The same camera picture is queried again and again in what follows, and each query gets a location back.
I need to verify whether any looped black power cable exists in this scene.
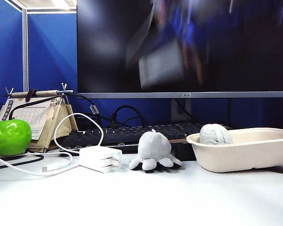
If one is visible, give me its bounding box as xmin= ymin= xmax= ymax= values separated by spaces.
xmin=108 ymin=105 xmax=147 ymax=129

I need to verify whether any grey monitor stand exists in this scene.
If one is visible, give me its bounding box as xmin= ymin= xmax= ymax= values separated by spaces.
xmin=171 ymin=98 xmax=193 ymax=123

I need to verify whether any beige canvas desk calendar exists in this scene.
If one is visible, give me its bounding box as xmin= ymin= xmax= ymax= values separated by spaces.
xmin=0 ymin=82 xmax=78 ymax=153

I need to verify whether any black mechanical keyboard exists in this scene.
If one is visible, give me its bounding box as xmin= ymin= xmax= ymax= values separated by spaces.
xmin=58 ymin=121 xmax=232 ymax=151

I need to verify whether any thick black cable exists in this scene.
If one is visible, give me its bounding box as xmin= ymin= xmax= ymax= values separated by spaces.
xmin=0 ymin=153 xmax=44 ymax=170

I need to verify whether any white power adapter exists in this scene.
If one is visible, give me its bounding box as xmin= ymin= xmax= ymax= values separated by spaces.
xmin=79 ymin=145 xmax=123 ymax=174

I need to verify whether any green plastic apple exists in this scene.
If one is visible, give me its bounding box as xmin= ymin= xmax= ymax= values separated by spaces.
xmin=0 ymin=119 xmax=33 ymax=156

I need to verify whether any white USB cable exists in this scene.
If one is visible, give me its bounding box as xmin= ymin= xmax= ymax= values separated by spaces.
xmin=0 ymin=113 xmax=104 ymax=177

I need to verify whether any black computer monitor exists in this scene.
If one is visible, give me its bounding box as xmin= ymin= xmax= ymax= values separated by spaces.
xmin=76 ymin=0 xmax=283 ymax=99

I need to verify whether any aluminium partition frame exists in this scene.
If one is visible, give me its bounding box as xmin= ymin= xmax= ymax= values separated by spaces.
xmin=4 ymin=0 xmax=77 ymax=93

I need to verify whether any grey plush ball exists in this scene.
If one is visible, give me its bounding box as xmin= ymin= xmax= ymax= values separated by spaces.
xmin=199 ymin=123 xmax=234 ymax=145

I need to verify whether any grey and black octopus plush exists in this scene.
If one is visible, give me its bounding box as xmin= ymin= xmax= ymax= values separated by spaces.
xmin=128 ymin=129 xmax=183 ymax=174

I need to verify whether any beige pulp bowl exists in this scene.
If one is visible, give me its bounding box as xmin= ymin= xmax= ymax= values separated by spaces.
xmin=186 ymin=128 xmax=283 ymax=174

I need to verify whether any black cable with ferrite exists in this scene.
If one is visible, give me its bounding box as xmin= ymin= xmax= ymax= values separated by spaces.
xmin=8 ymin=93 xmax=102 ymax=123

